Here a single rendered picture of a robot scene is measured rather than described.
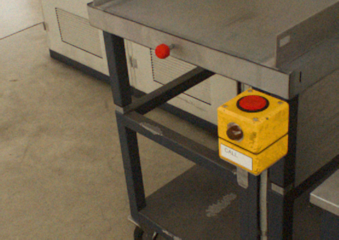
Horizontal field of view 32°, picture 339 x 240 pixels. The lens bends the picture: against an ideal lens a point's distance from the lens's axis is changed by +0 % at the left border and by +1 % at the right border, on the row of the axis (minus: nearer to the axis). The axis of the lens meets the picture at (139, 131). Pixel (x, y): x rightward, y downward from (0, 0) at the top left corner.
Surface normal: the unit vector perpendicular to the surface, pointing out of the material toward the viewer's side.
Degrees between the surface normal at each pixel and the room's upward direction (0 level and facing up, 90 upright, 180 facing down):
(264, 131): 90
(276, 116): 90
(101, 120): 0
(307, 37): 90
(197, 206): 0
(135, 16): 0
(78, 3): 90
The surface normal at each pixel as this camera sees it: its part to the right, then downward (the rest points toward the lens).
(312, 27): 0.66, 0.35
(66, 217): -0.11, -0.83
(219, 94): -0.74, 0.43
